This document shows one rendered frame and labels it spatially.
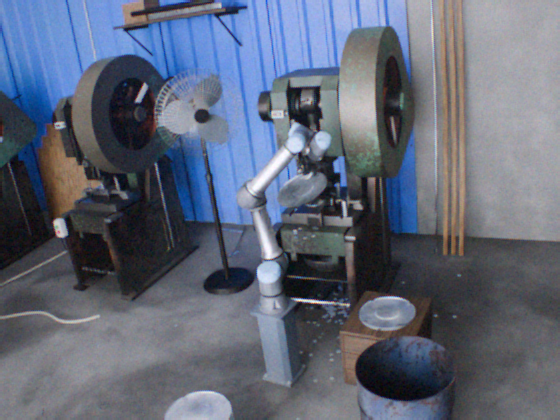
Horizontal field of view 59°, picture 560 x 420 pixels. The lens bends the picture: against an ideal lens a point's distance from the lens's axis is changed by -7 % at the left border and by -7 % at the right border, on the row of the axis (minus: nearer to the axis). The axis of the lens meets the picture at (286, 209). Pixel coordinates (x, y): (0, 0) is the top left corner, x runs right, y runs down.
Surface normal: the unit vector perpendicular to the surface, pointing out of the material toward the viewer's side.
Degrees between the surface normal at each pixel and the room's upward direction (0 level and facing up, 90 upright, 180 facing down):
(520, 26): 90
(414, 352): 88
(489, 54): 90
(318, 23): 90
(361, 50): 40
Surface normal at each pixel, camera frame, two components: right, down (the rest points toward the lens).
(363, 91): -0.40, 0.05
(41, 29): -0.39, 0.38
